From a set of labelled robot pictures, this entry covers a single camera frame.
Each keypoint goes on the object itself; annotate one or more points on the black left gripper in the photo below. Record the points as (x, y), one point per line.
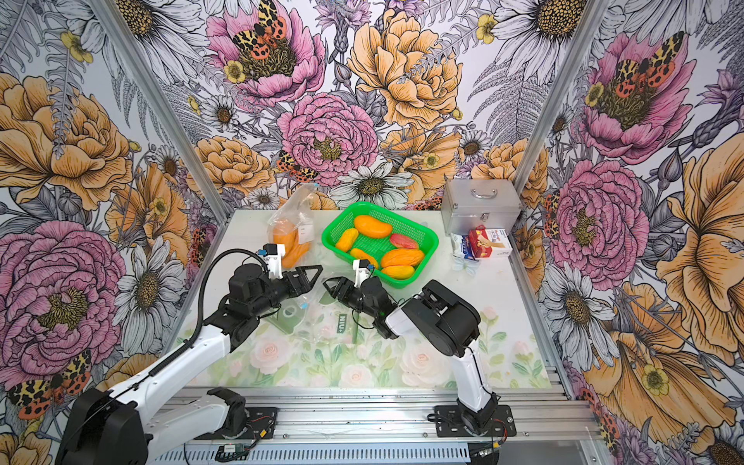
(302, 279)

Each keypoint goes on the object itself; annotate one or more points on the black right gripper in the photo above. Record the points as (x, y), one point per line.
(344, 285)

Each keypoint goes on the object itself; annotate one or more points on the clear zip-top bag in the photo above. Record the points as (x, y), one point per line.
(296, 213)

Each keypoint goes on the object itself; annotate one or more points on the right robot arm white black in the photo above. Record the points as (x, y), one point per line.
(448, 323)

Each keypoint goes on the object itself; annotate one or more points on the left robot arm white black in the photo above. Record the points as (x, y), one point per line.
(124, 425)

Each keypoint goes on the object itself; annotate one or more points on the pile of clear zip bags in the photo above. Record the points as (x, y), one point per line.
(317, 318)

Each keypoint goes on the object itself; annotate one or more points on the yellow orange mango basket front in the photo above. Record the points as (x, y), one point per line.
(358, 254)

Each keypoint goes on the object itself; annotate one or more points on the yellow wrinkled mango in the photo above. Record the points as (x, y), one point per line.
(347, 240)

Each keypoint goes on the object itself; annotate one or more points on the red mango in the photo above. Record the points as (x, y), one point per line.
(400, 241)

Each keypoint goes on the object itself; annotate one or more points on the green plastic basket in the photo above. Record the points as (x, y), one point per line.
(427, 240)

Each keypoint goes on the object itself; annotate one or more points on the blue white small packet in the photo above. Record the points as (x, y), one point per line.
(461, 247)

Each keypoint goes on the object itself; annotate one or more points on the red white snack box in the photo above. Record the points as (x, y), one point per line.
(488, 243)

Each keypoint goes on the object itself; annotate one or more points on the silver metal case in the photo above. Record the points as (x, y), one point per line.
(469, 203)

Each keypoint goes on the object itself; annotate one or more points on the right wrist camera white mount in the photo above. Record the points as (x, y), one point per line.
(363, 270)

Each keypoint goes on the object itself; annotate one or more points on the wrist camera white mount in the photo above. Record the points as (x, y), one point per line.
(363, 270)
(272, 255)

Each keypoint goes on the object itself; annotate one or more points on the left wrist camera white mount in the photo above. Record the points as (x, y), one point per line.
(272, 255)

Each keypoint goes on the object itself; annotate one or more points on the aluminium front rail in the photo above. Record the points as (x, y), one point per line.
(400, 415)

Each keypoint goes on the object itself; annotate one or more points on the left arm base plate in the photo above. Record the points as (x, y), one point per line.
(253, 423)

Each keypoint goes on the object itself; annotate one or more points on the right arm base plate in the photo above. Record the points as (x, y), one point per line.
(454, 421)

